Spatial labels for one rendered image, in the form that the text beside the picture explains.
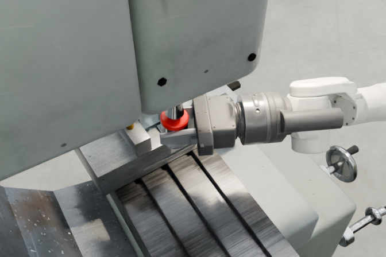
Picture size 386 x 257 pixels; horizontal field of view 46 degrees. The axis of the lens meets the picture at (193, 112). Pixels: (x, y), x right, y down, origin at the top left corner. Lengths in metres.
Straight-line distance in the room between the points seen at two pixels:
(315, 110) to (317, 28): 2.24
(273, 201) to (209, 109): 0.33
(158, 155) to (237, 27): 0.45
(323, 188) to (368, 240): 0.89
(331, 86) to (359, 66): 1.99
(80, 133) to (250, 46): 0.24
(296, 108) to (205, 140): 0.16
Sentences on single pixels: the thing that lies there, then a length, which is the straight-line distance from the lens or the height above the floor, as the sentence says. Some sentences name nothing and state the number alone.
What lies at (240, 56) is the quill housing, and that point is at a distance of 0.58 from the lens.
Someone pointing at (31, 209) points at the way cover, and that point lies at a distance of 0.95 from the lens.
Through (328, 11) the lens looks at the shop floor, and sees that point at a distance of 3.15.
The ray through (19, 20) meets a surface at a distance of 0.39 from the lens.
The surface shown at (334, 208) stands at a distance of 1.18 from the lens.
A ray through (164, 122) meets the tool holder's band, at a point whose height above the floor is 1.18.
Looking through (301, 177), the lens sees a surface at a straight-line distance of 1.21.
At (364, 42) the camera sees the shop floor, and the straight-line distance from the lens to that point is 2.96.
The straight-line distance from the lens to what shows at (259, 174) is 1.05.
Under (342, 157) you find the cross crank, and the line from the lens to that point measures 1.37.
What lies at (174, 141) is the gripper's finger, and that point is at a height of 1.16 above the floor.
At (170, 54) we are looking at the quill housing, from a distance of 0.51.
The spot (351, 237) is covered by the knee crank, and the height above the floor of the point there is 0.57.
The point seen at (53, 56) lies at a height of 1.48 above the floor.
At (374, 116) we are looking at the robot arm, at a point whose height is 1.14.
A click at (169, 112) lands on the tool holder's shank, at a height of 1.20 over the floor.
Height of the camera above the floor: 1.74
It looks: 48 degrees down
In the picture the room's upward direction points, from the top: straight up
